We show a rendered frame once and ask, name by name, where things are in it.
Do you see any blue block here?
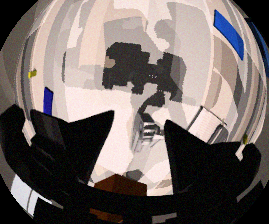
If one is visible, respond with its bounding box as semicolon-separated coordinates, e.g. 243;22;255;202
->
214;10;244;60

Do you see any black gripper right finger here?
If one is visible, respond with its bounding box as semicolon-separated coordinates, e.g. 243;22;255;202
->
163;120;240;194

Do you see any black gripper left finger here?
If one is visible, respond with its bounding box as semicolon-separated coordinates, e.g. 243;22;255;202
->
30;109;115;185

